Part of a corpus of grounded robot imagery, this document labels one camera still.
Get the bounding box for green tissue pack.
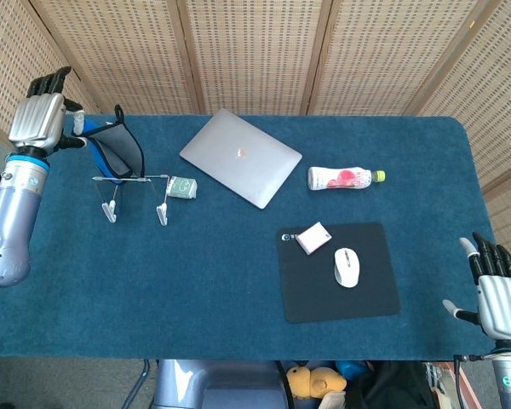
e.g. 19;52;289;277
165;176;198;200

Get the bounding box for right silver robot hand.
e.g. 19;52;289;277
441;232;511;342

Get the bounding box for white tissue pack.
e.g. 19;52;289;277
295;221;332;256

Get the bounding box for blue object under table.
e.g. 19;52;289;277
335;360;371;380

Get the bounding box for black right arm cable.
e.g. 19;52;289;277
452;352;495;384

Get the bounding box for white computer mouse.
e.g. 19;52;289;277
333;247;360;289

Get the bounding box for teal carpet table cover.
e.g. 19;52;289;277
0;113;510;362

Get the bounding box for yellow plush toy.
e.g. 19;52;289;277
285;365;348;401

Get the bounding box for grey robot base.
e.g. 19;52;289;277
152;360;290;409

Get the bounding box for grey laptop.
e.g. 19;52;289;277
179;107;303;210

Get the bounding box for blue cloth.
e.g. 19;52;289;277
81;104;146;185

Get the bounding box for white bottle peach label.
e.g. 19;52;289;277
307;165;387;192

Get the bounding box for black mouse pad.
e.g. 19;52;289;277
277;221;402;325

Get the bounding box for silver metal wire stand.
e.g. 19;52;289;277
91;172;171;227

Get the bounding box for black bag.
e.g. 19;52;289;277
344;360;435;409

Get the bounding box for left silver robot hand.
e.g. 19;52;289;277
7;66;87;155

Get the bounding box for striped sneaker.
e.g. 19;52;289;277
423;361;446;395

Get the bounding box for dark cable under table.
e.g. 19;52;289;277
123;360;152;409

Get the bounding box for wicker folding screen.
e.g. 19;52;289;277
0;0;511;244

